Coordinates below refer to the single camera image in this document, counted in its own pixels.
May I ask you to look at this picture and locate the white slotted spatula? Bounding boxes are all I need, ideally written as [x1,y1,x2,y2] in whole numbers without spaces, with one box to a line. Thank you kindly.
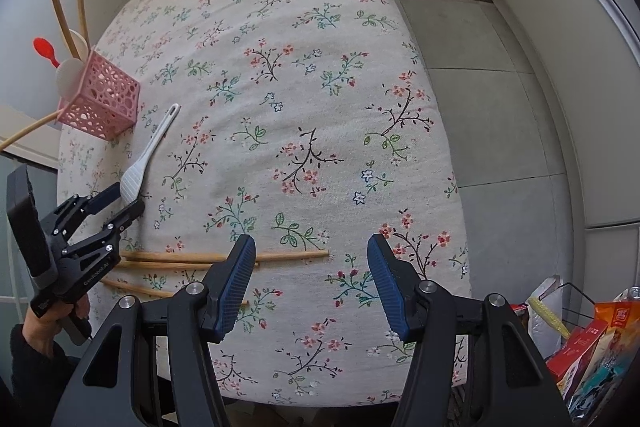
[119,103,181,205]

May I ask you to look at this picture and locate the wooden chopstick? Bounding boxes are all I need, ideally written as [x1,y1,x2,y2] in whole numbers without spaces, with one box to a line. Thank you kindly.
[117,260,222,271]
[98,276,251,308]
[51,0,80,58]
[0,109,63,152]
[122,251,330,263]

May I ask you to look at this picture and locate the white rice paddle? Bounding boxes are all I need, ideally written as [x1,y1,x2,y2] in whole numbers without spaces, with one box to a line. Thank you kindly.
[55,57,85,100]

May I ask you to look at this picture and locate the red plastic spoon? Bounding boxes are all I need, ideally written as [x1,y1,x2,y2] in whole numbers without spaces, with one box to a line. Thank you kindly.
[32,37,60,68]

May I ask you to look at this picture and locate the person left hand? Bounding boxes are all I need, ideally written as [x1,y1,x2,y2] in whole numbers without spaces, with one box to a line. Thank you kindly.
[22,295,90,359]

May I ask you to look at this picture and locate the pink perforated utensil holder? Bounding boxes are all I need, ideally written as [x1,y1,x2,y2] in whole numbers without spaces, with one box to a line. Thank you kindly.
[56,50,141,141]

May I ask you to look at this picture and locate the snack packages in basket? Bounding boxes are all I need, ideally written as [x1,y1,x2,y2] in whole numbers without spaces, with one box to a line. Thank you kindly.
[512,277,639,426]

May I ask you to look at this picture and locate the floral tablecloth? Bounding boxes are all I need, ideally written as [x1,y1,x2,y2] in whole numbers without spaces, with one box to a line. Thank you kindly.
[58,0,471,407]

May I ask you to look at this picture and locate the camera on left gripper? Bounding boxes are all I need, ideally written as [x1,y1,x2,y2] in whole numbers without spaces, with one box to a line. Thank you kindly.
[6,165,58,289]

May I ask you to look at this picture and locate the wide wooden spatula handle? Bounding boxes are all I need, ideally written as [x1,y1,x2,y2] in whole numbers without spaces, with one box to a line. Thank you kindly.
[76,0,90,49]

